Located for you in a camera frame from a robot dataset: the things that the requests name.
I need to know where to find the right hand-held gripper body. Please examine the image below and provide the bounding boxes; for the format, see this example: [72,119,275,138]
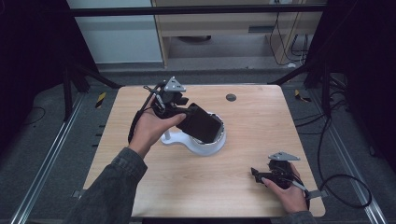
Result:
[264,151,303,189]

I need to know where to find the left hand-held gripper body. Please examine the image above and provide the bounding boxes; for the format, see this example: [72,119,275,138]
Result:
[151,76,190,119]

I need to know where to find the white shoe tray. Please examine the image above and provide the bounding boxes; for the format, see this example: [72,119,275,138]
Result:
[160,112,227,157]

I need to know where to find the person's right hand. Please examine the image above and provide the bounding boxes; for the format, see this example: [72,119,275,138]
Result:
[261,162,310,215]

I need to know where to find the person's left hand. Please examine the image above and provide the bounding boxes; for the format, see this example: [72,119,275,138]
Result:
[127,95,188,160]

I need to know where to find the black yellow striped tape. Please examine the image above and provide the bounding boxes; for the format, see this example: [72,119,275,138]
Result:
[94,91,107,109]
[293,89,312,104]

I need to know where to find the white cabinet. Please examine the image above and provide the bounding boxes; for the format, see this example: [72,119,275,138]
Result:
[65,0,164,65]

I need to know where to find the light wooden shelf unit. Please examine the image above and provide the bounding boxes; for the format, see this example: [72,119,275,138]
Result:
[150,0,326,69]

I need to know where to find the black horizontal bar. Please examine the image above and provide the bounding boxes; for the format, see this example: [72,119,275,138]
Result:
[66,4,327,18]

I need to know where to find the black metal stand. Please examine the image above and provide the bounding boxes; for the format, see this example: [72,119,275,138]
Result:
[61,57,123,123]
[266,60,332,118]

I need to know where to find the black curtain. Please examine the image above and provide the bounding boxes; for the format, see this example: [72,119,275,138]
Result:
[0,0,100,157]
[303,0,396,175]

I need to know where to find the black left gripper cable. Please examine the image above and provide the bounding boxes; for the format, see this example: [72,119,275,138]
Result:
[127,79,167,145]

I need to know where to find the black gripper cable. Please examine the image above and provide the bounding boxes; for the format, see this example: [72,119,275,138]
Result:
[290,114,374,210]
[127,79,167,145]

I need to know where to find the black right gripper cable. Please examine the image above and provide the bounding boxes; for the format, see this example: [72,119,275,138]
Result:
[290,114,374,210]

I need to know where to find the metal floor rail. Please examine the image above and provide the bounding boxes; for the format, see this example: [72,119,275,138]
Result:
[9,92,86,224]
[309,88,390,224]

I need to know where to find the black hanging cables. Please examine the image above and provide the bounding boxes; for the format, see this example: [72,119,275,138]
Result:
[268,11,310,67]

